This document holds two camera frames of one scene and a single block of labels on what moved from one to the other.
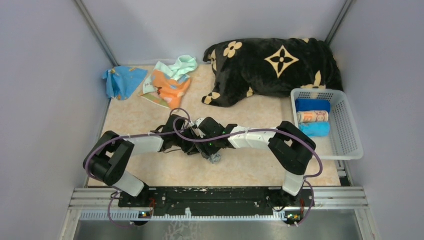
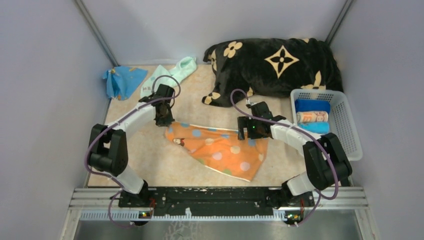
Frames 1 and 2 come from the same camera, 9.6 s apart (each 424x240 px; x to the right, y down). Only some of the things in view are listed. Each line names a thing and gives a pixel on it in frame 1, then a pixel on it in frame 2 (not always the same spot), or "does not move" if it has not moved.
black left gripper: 191,149 to 167,121
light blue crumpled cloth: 122,81 does not move
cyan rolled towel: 314,129 does not move
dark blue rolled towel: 306,105 does not move
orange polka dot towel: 159,88 to 221,150
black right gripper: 206,152 to 244,122
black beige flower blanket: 270,67 does not move
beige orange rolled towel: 312,116 does not move
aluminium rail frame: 349,198 does not move
